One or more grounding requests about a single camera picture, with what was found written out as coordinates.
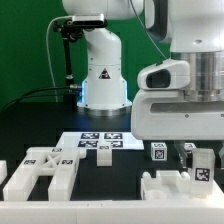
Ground white chair back frame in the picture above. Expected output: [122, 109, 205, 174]
[3, 147, 86, 202]

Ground white chair seat part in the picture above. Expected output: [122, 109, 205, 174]
[140, 170, 191, 200]

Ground white block at left edge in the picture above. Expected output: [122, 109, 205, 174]
[0, 160, 7, 184]

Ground white camera cable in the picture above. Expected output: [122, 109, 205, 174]
[45, 15, 74, 103]

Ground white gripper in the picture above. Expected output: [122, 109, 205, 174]
[131, 90, 224, 168]

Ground white small cube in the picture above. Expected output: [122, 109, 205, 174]
[151, 142, 167, 161]
[184, 143, 196, 151]

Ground white small cube left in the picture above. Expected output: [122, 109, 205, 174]
[151, 142, 167, 161]

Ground white obstacle fence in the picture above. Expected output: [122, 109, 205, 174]
[0, 176, 224, 224]

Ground white small cube right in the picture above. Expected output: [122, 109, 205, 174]
[184, 143, 196, 151]

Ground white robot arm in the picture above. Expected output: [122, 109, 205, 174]
[127, 0, 224, 167]

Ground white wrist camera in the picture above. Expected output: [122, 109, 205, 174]
[137, 59, 190, 91]

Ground black cables on table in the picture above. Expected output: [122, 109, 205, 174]
[0, 85, 83, 113]

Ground background camera on stand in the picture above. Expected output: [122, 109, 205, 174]
[72, 14, 107, 28]

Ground white marker base plate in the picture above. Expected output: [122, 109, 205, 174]
[57, 132, 144, 150]

